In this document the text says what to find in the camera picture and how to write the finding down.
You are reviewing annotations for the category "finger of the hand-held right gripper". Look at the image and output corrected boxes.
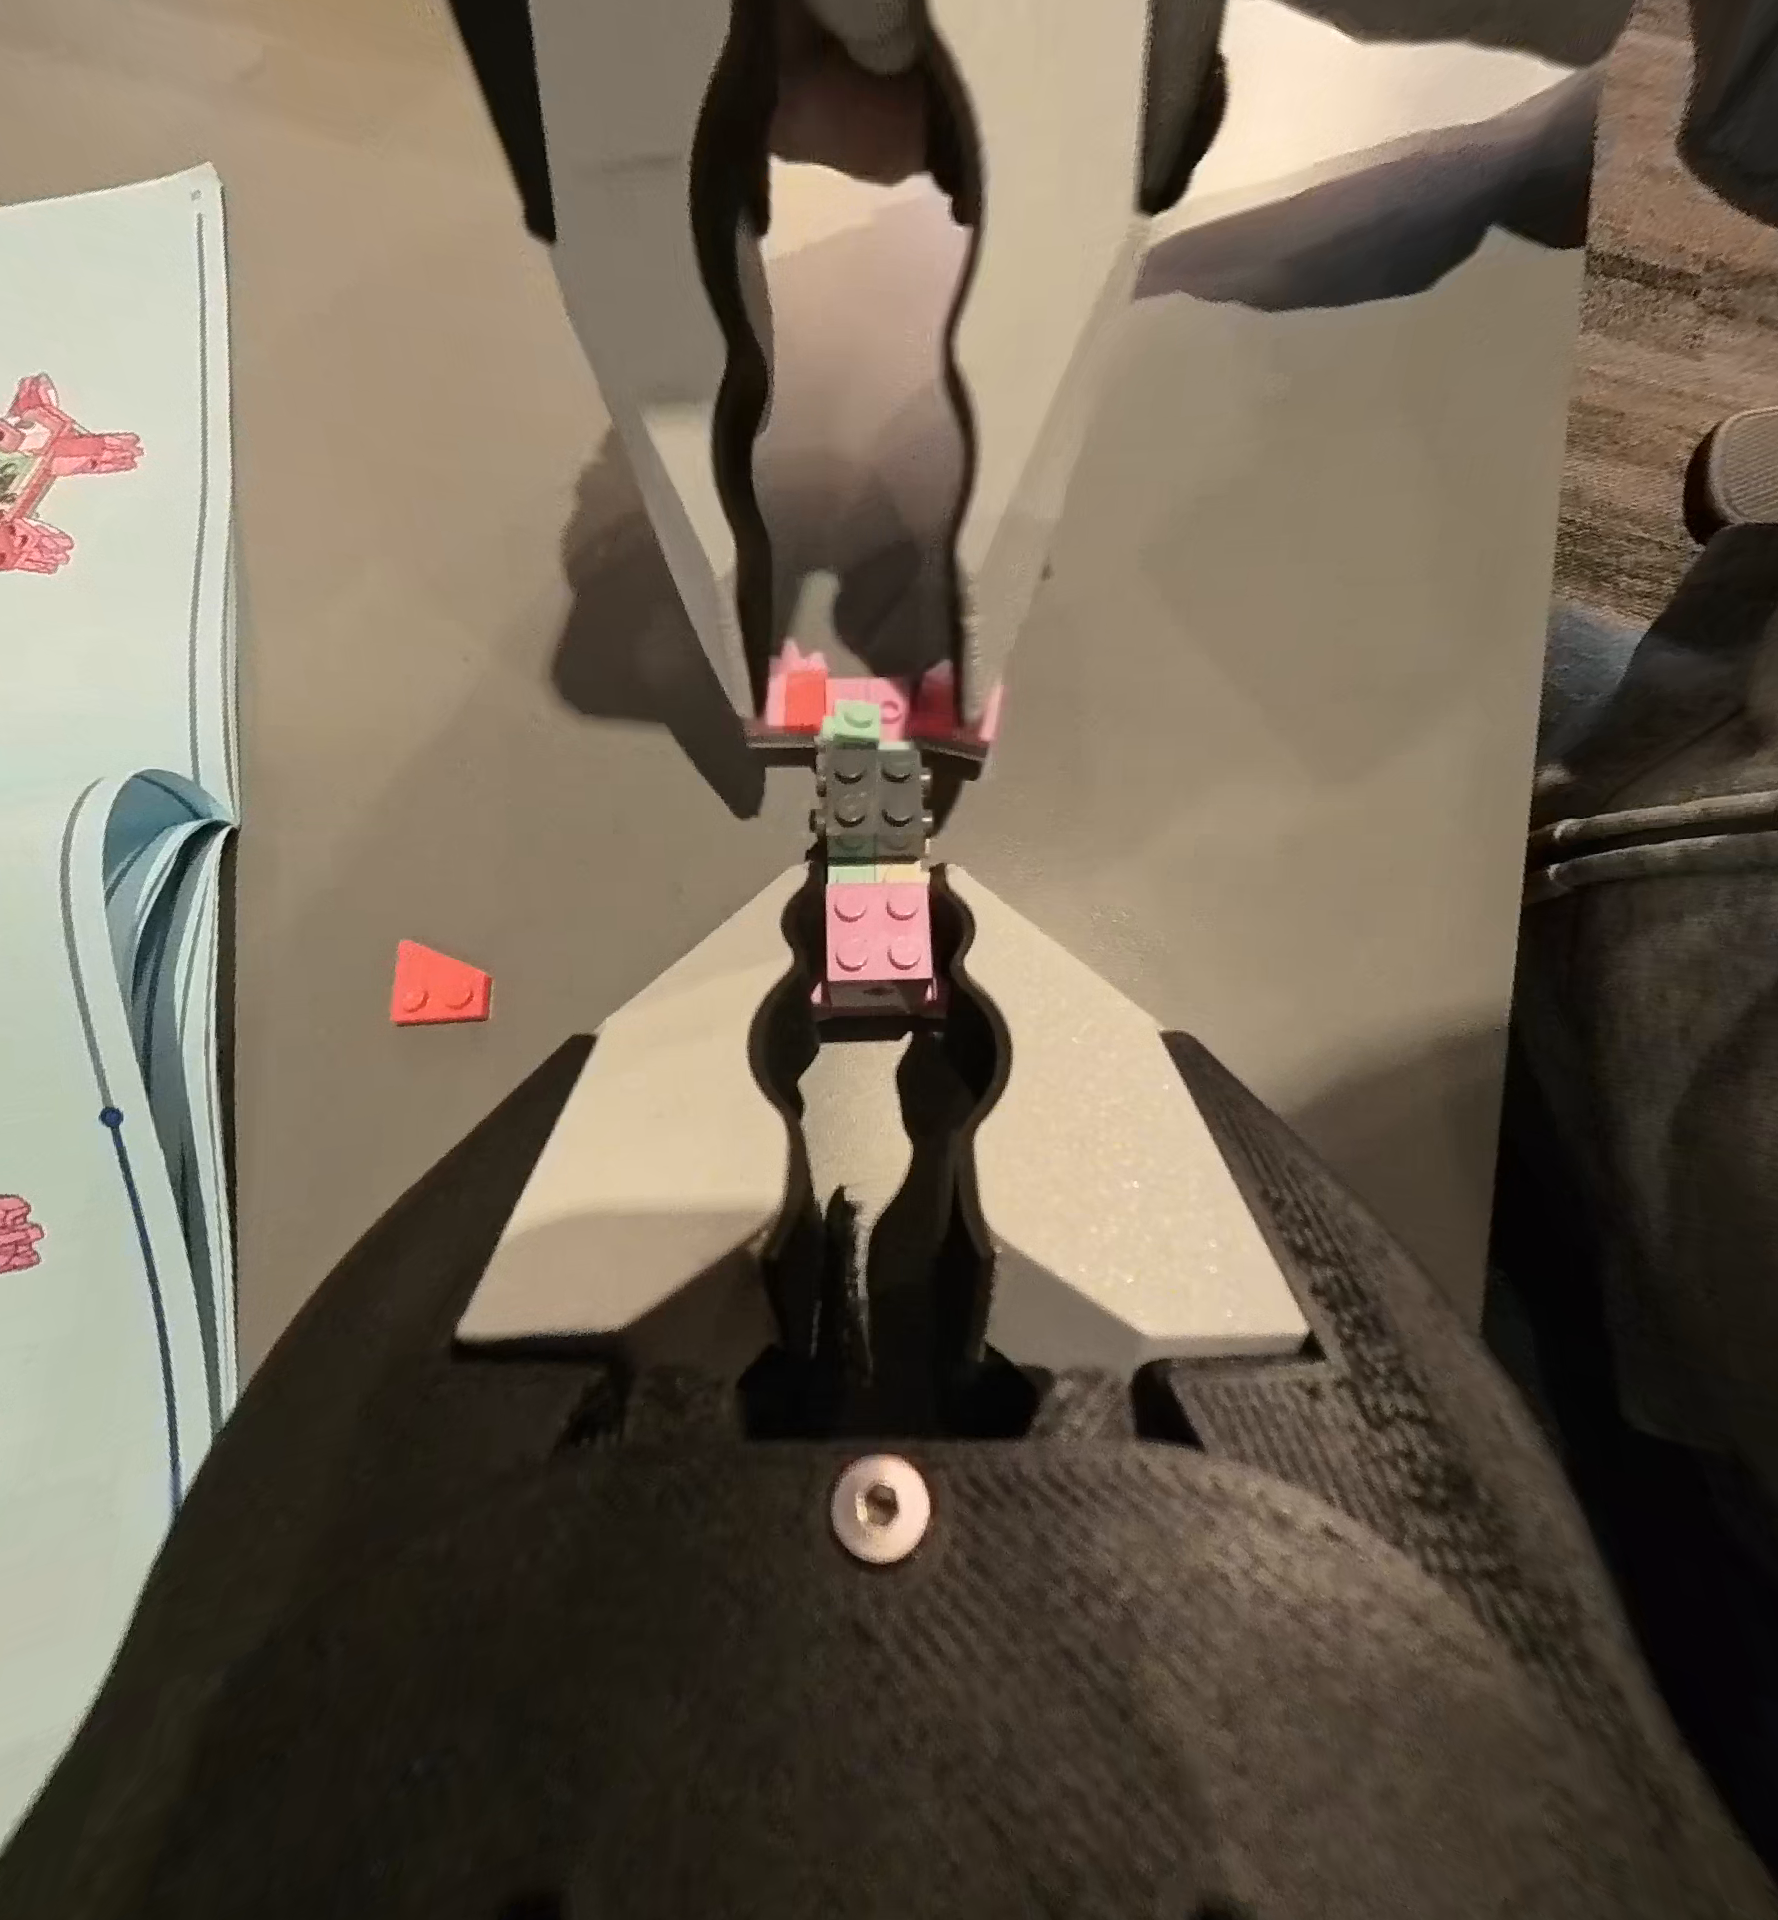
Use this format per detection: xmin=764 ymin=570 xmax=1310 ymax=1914
xmin=527 ymin=0 xmax=786 ymax=722
xmin=919 ymin=0 xmax=1148 ymax=739

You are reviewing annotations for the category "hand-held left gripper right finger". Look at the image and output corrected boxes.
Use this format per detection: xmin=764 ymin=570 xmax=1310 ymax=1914
xmin=932 ymin=867 xmax=1310 ymax=1353

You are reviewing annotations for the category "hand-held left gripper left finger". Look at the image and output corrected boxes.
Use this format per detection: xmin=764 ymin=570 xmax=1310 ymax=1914
xmin=455 ymin=867 xmax=831 ymax=1353

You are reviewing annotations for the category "pink toy brick model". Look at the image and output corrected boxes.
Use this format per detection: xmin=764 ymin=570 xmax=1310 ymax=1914
xmin=739 ymin=638 xmax=1007 ymax=1024

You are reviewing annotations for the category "person's right hand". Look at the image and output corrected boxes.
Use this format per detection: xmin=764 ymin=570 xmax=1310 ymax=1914
xmin=765 ymin=45 xmax=958 ymax=184

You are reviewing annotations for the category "red wedge toy plate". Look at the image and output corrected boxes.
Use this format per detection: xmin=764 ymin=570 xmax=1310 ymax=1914
xmin=384 ymin=940 xmax=497 ymax=1029

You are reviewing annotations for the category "open light blue instruction booklet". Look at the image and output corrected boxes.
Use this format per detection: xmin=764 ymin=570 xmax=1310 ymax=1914
xmin=0 ymin=161 xmax=241 ymax=1920

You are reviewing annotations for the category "person's trouser leg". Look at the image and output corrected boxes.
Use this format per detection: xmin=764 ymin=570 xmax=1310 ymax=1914
xmin=1538 ymin=601 xmax=1645 ymax=789

